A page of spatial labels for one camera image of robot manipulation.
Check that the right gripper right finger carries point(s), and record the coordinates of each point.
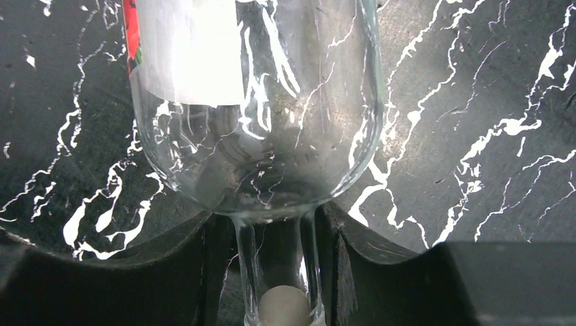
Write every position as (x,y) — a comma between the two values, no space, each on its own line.
(369,280)

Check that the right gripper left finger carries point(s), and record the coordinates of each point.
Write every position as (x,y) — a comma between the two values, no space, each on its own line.
(172,279)

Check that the round clear glass bottle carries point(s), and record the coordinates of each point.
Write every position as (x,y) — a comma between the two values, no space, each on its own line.
(260,111)

